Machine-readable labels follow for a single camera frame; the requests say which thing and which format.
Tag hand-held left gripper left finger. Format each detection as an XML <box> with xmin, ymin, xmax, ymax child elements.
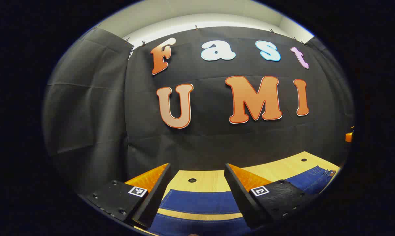
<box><xmin>85</xmin><ymin>163</ymin><xmax>172</xmax><ymax>229</ymax></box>

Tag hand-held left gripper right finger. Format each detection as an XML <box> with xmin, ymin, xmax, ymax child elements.
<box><xmin>224</xmin><ymin>163</ymin><xmax>316</xmax><ymax>229</ymax></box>

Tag blue denim jeans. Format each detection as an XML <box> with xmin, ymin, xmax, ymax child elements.
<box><xmin>148</xmin><ymin>166</ymin><xmax>337</xmax><ymax>236</ymax></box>

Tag black backdrop cloth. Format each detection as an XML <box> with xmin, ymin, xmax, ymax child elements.
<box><xmin>42</xmin><ymin>26</ymin><xmax>355</xmax><ymax>200</ymax></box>

